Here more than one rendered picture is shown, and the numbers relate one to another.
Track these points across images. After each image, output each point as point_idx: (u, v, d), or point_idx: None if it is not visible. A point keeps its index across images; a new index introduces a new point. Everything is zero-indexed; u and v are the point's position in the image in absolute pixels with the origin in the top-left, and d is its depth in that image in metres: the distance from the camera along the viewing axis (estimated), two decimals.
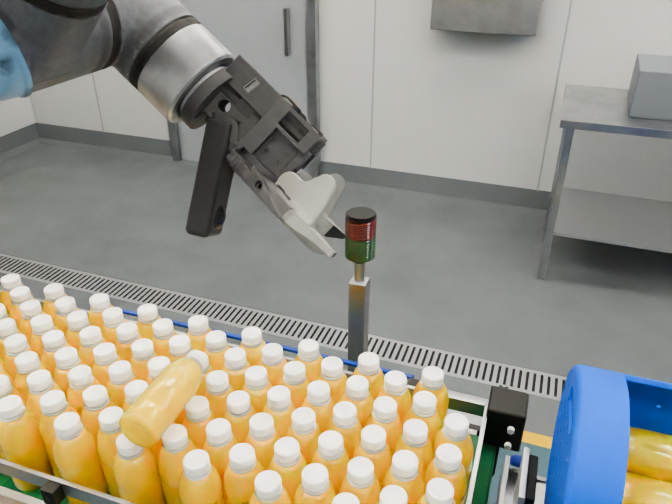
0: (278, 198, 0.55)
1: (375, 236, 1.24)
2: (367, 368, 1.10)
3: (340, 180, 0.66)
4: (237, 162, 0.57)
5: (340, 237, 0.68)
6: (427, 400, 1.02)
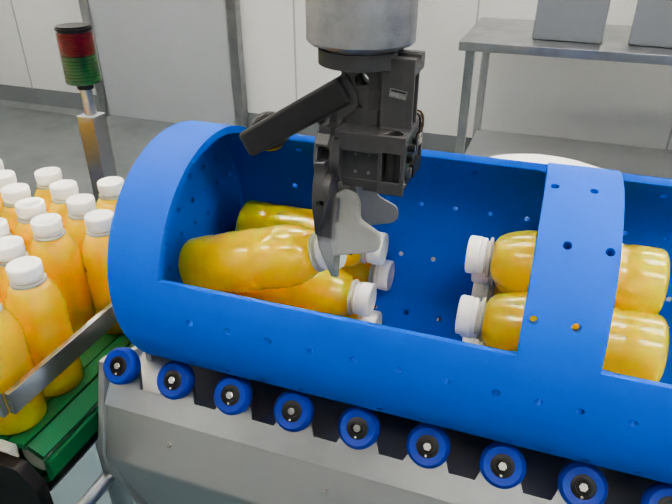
0: (328, 221, 0.55)
1: (93, 55, 1.10)
2: (41, 180, 0.95)
3: (394, 215, 0.60)
4: (321, 144, 0.52)
5: None
6: (81, 200, 0.87)
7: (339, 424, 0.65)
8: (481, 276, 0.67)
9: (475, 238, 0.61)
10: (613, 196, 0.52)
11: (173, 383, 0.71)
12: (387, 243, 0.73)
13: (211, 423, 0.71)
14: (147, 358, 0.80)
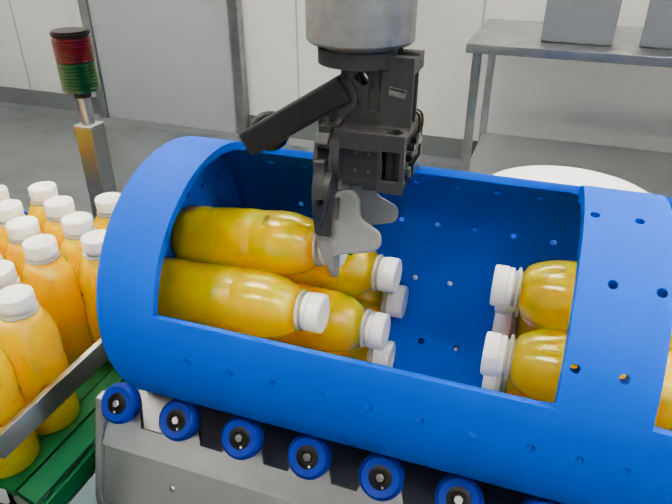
0: (327, 220, 0.55)
1: (91, 62, 1.04)
2: (35, 196, 0.89)
3: (394, 215, 0.60)
4: (321, 143, 0.52)
5: None
6: (77, 219, 0.81)
7: (360, 481, 0.59)
8: (506, 307, 0.61)
9: (502, 268, 0.56)
10: (662, 227, 0.46)
11: (178, 423, 0.65)
12: (400, 269, 0.67)
13: (218, 467, 0.65)
14: (148, 392, 0.74)
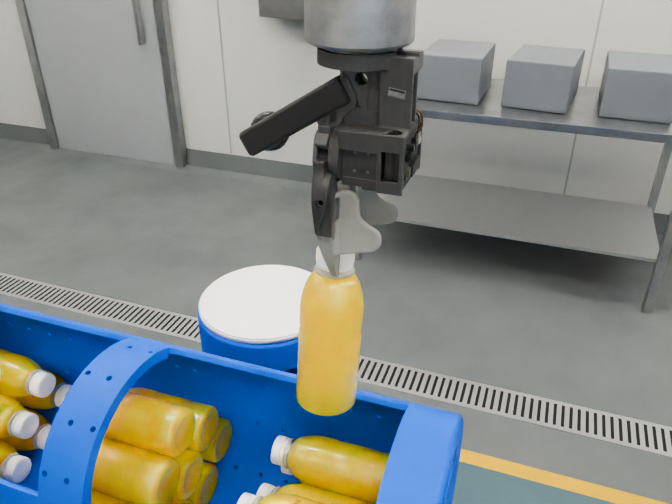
0: (327, 220, 0.55)
1: None
2: None
3: (393, 215, 0.60)
4: (321, 144, 0.52)
5: None
6: None
7: None
8: None
9: None
10: (117, 383, 0.76)
11: None
12: (53, 379, 0.97)
13: None
14: None
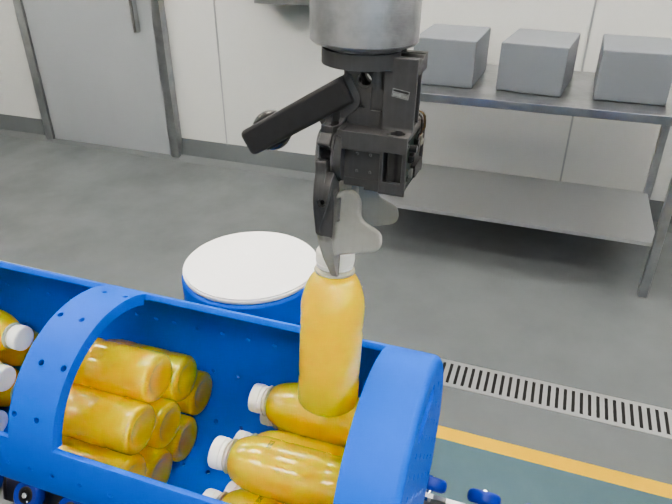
0: (328, 220, 0.55)
1: None
2: None
3: (394, 216, 0.60)
4: (323, 143, 0.52)
5: None
6: None
7: None
8: None
9: None
10: (89, 324, 0.75)
11: None
12: (30, 333, 0.95)
13: None
14: None
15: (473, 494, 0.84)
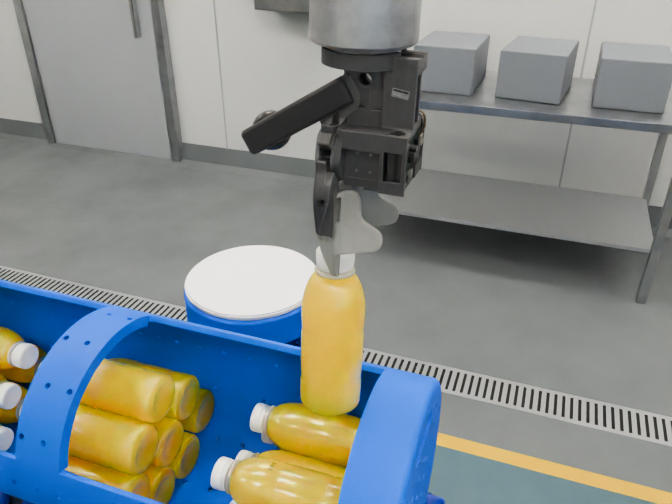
0: (328, 220, 0.55)
1: None
2: None
3: (394, 216, 0.60)
4: (323, 143, 0.52)
5: None
6: None
7: None
8: None
9: None
10: (95, 347, 0.76)
11: None
12: (35, 351, 0.97)
13: None
14: None
15: None
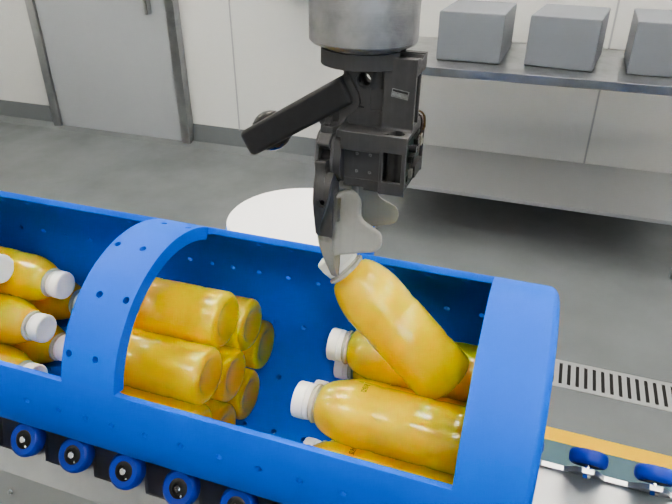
0: (328, 220, 0.55)
1: None
2: None
3: (394, 216, 0.60)
4: (323, 143, 0.52)
5: None
6: None
7: (11, 446, 0.78)
8: None
9: None
10: (153, 253, 0.65)
11: None
12: (71, 280, 0.86)
13: None
14: None
15: (578, 453, 0.74)
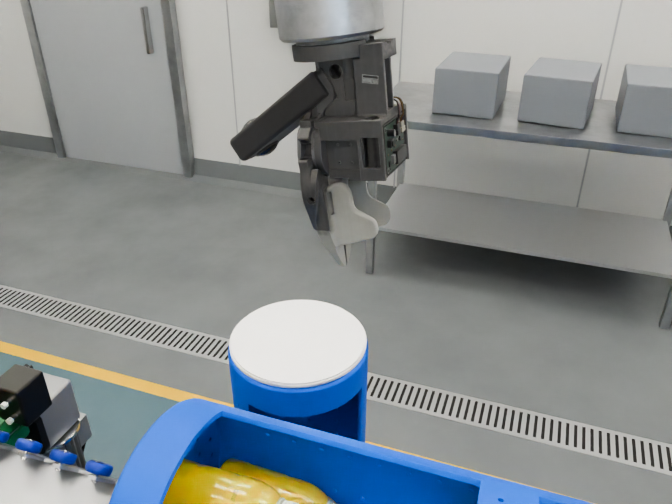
0: (322, 215, 0.56)
1: None
2: None
3: (386, 216, 0.59)
4: (303, 137, 0.53)
5: (341, 259, 0.61)
6: None
7: None
8: None
9: None
10: None
11: None
12: None
13: None
14: None
15: None
